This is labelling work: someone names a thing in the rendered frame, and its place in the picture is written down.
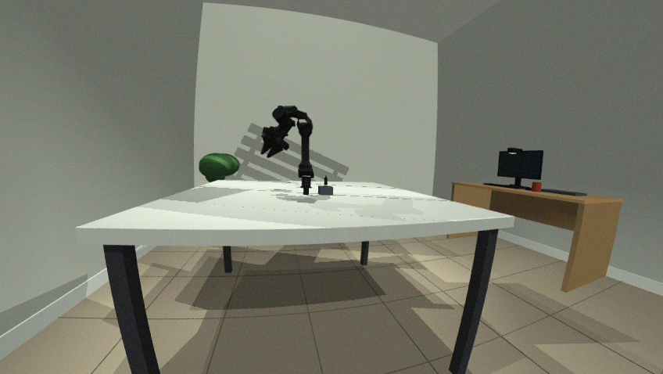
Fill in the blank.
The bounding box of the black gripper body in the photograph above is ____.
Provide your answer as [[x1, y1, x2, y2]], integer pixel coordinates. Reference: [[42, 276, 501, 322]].
[[261, 125, 289, 151]]

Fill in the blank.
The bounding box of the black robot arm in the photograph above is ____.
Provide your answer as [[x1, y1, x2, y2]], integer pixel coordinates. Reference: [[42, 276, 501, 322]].
[[262, 106, 314, 189]]

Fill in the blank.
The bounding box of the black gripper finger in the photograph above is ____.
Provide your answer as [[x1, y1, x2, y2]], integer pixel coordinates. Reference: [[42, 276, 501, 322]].
[[260, 138, 272, 155], [267, 142, 283, 158]]

